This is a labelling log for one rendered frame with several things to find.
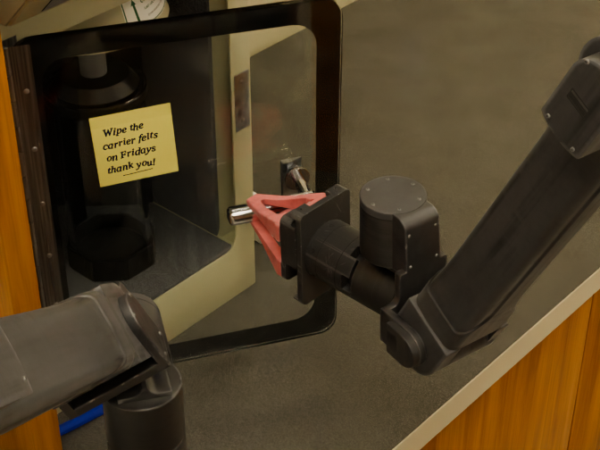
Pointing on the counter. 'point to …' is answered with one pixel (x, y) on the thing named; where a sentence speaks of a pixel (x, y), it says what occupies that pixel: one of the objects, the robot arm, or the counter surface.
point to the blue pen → (81, 420)
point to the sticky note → (134, 145)
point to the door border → (35, 172)
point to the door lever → (237, 214)
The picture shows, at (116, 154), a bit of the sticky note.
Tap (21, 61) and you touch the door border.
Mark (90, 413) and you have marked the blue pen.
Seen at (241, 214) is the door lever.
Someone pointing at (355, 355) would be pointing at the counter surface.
